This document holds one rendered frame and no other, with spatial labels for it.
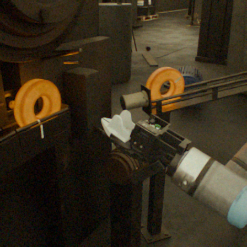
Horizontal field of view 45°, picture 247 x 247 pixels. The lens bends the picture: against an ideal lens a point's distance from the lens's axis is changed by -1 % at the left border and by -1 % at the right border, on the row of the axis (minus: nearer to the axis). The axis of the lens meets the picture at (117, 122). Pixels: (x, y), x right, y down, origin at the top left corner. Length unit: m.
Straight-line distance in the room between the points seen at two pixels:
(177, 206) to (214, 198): 1.06
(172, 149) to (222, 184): 0.12
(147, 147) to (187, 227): 0.96
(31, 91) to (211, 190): 0.52
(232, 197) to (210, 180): 0.05
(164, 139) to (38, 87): 0.39
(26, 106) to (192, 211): 1.09
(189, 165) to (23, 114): 0.46
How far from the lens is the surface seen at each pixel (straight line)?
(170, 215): 1.60
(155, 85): 1.10
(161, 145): 0.64
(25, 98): 0.83
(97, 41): 1.15
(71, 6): 0.77
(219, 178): 0.61
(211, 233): 1.55
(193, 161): 0.61
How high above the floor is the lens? 1.05
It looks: 24 degrees down
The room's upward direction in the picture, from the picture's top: straight up
